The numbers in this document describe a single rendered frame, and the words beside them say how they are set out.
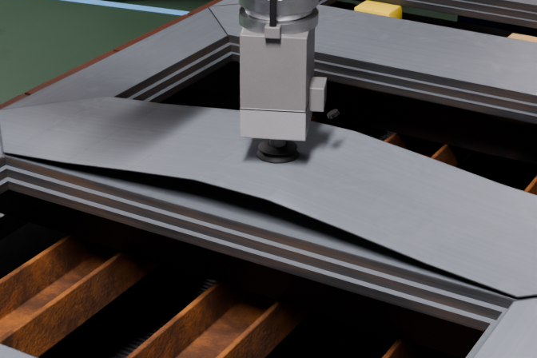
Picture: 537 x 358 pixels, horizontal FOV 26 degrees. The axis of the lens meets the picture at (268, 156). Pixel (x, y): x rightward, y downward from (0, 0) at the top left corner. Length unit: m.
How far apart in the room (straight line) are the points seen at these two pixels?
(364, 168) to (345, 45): 0.43
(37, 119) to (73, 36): 2.86
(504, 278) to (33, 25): 3.44
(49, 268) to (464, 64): 0.58
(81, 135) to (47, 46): 2.84
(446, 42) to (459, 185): 0.46
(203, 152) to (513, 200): 0.31
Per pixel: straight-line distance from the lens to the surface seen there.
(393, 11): 1.79
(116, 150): 1.21
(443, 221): 1.08
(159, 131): 1.25
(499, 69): 1.49
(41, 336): 1.22
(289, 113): 1.09
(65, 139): 1.27
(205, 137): 1.21
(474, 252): 1.05
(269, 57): 1.07
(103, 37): 4.15
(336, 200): 1.08
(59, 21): 4.35
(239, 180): 1.10
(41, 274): 1.32
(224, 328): 1.24
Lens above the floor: 1.37
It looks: 25 degrees down
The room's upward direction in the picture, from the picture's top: straight up
